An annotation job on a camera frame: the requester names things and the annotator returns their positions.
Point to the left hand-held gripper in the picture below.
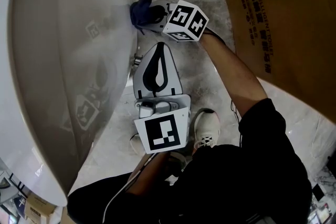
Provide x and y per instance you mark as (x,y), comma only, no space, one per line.
(162,131)

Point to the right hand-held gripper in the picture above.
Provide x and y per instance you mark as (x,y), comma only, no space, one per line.
(183,18)

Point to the dark blue cloth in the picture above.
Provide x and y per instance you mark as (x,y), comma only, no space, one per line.
(140,13)

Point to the white closed-lid toilet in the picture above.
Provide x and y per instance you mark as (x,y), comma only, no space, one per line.
(52,60)

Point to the person's right forearm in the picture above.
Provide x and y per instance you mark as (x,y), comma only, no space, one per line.
(231,70)

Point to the person's left forearm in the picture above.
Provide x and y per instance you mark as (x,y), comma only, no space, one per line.
(149,173)

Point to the person's left shoe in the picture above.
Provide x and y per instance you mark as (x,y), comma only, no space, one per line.
(135,145)

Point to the person's shoe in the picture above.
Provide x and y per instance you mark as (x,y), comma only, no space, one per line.
(135,145)
(207,128)

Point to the person's right shoe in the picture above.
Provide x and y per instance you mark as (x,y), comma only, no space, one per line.
(207,128)

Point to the person's black clothing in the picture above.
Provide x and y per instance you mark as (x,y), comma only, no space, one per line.
(236,181)

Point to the large cardboard box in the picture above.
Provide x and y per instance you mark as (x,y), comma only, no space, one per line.
(288,21)

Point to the small cardboard box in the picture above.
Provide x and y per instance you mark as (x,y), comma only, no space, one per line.
(39,207)

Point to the marble-patterned table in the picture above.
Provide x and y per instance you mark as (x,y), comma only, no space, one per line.
(324,178)

